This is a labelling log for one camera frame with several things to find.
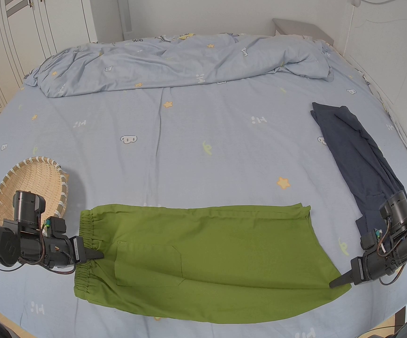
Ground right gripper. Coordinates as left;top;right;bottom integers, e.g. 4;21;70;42
329;249;401;289

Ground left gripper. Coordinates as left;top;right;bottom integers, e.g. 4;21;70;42
44;236;105;269

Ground green shorts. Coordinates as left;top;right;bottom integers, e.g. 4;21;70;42
73;203;353;325

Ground round woven basket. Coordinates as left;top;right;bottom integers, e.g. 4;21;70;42
0;156;70;227

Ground dark blue garment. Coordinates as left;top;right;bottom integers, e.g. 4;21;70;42
310;102;407;246

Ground bed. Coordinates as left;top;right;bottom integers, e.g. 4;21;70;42
0;0;407;338

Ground pale blue quilt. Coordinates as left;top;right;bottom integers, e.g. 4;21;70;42
23;32;335;99

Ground white wardrobe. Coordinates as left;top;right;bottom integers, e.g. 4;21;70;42
0;0;97;122

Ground grey bedside table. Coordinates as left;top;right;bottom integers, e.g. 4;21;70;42
272;18;335;47

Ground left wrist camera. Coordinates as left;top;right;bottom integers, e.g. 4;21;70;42
46;216;67;239

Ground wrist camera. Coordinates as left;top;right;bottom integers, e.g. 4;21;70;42
360;232;379;251
46;216;67;239

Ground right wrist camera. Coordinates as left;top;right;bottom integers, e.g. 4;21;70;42
360;232;379;251

